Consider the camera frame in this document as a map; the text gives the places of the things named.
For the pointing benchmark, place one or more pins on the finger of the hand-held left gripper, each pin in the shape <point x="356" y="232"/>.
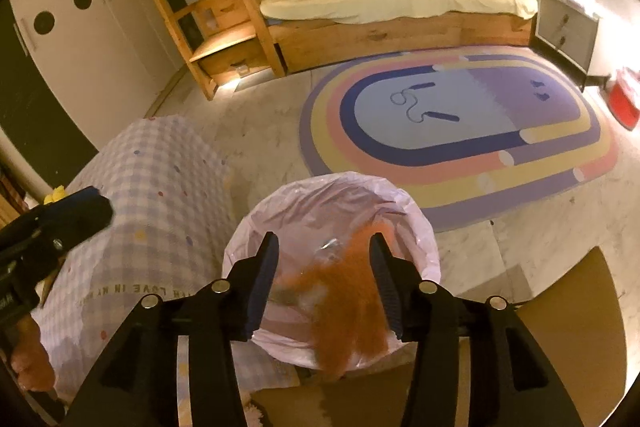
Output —
<point x="80" y="214"/>

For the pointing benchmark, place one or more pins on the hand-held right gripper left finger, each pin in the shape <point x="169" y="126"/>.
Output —
<point x="262" y="287"/>

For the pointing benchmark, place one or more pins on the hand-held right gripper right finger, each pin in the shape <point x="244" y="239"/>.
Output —
<point x="385" y="292"/>

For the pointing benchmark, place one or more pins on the orange fluffy toy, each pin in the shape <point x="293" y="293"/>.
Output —
<point x="345" y="312"/>

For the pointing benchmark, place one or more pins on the trash bin with pink liner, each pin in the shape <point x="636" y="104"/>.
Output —
<point x="350" y="207"/>

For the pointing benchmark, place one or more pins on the person's left hand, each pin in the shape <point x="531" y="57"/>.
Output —
<point x="32" y="357"/>

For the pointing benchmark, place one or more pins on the yellow mesh bag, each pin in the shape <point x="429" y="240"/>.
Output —
<point x="55" y="196"/>

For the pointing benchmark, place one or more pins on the checked tablecloth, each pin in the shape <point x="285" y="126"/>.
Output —
<point x="150" y="187"/>

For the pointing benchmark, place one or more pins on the oval rainbow rug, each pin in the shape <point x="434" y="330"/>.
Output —
<point x="450" y="142"/>

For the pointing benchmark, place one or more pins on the brown cardboard sheet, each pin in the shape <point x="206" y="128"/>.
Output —
<point x="565" y="332"/>

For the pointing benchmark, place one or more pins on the wooden stair drawers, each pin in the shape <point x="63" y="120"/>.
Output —
<point x="225" y="42"/>

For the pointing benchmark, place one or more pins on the wooden bunk bed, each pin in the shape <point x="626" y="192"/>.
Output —
<point x="375" y="34"/>

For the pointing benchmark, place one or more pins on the red plastic basin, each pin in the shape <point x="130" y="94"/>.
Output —
<point x="625" y="104"/>

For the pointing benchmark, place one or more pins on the grey nightstand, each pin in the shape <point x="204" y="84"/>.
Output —
<point x="565" y="24"/>

